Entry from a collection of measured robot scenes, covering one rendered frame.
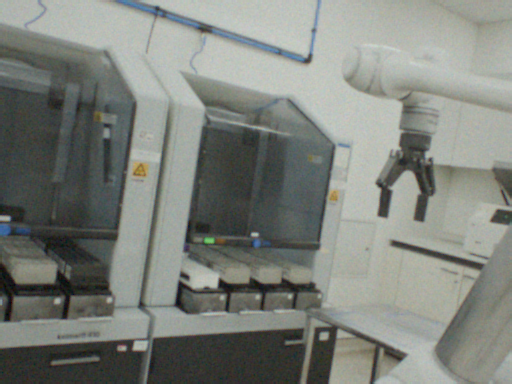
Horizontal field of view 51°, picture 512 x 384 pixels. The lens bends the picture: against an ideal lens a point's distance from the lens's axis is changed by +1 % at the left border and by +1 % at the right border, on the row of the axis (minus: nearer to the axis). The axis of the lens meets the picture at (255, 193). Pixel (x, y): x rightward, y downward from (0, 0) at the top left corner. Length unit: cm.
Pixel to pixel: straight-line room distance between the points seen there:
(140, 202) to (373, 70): 90
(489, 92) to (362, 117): 279
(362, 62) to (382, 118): 284
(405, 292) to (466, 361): 319
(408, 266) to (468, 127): 113
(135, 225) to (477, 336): 115
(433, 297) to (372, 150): 113
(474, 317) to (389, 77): 53
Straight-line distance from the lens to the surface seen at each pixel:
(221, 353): 196
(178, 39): 305
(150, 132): 175
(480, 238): 382
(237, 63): 323
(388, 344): 163
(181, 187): 181
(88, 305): 168
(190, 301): 183
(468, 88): 114
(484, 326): 94
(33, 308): 164
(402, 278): 417
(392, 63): 121
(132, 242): 177
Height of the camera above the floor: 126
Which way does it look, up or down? 3 degrees down
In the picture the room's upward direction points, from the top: 9 degrees clockwise
